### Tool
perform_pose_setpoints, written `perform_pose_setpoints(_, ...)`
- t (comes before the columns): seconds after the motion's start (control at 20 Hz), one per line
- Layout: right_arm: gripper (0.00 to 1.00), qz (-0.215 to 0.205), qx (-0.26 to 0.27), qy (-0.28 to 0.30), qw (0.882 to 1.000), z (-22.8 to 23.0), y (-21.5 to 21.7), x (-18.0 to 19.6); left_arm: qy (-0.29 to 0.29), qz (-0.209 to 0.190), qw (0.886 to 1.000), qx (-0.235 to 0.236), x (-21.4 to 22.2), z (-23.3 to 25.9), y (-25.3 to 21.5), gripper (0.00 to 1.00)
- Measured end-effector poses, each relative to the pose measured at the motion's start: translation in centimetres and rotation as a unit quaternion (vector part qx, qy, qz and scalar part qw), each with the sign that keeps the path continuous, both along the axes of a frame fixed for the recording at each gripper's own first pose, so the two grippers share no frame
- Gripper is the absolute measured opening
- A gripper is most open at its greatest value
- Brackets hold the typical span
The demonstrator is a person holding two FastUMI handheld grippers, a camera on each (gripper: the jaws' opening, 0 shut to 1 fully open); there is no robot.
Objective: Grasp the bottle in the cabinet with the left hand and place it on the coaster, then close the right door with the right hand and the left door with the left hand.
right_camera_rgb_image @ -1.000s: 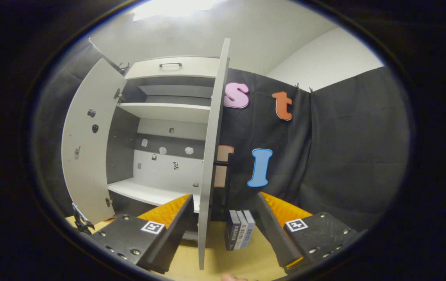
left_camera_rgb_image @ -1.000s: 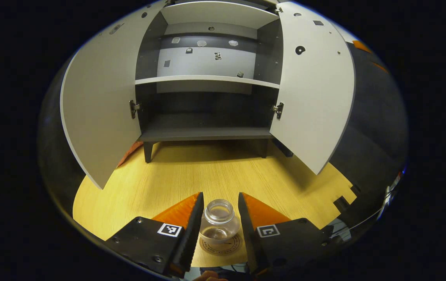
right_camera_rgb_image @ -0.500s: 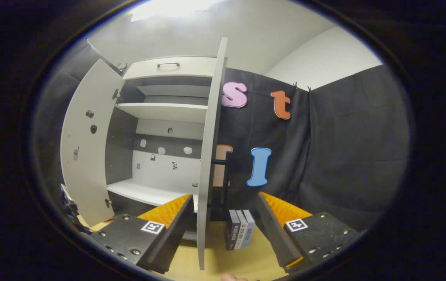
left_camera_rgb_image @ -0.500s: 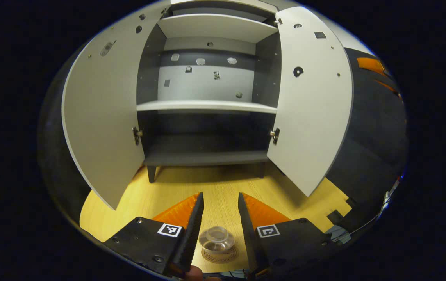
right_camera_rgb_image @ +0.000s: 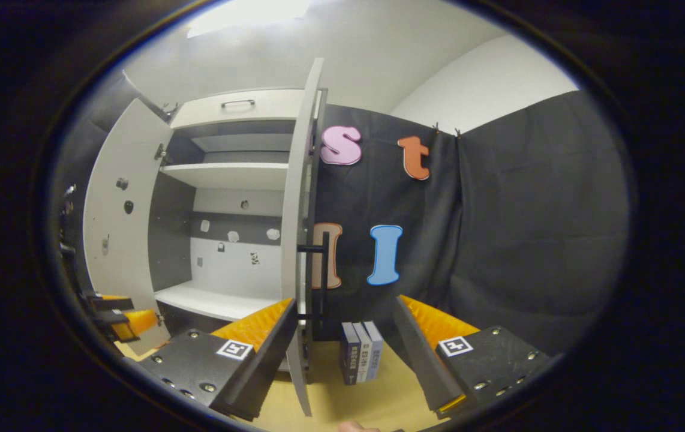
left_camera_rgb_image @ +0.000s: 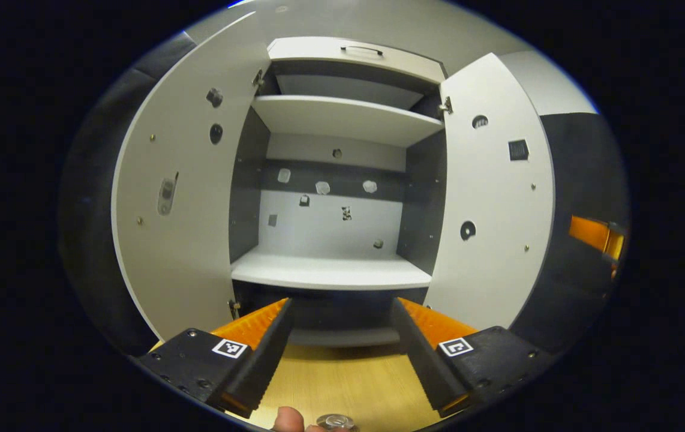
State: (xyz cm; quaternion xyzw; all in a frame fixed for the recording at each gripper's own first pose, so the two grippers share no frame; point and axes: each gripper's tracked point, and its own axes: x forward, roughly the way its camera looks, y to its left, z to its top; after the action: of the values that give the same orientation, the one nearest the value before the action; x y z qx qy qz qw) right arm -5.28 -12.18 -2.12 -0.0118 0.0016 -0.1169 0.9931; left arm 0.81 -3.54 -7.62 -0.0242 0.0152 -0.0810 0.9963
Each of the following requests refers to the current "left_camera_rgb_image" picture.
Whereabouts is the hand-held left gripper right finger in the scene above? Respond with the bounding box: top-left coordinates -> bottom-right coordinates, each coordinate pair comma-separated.
390,296 -> 554,419

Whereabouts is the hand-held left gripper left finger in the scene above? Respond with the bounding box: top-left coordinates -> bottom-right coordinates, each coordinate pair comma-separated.
137,297 -> 295,419

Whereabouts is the black backdrop cloth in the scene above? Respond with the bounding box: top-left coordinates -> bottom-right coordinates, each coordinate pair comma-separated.
59,31 -> 631,356

